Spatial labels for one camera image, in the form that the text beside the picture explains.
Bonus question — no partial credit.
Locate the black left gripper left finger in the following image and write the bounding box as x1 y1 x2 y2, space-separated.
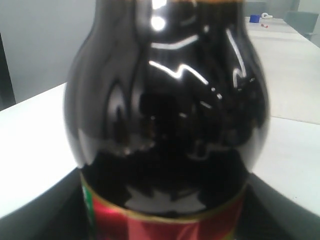
0 169 88 240

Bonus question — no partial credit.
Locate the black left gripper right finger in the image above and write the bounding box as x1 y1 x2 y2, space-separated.
241 173 320 240

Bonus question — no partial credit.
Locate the soy sauce bottle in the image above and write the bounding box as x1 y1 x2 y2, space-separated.
64 0 270 240

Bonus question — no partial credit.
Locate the small red object far table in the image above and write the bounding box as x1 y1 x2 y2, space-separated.
261 23 269 28

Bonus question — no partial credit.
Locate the blue box on far table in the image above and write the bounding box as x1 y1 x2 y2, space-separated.
249 14 261 23

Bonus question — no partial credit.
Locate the grey chair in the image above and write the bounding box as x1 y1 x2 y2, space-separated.
283 10 320 48

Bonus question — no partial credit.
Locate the white object on far table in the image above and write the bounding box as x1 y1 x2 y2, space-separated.
261 12 273 20

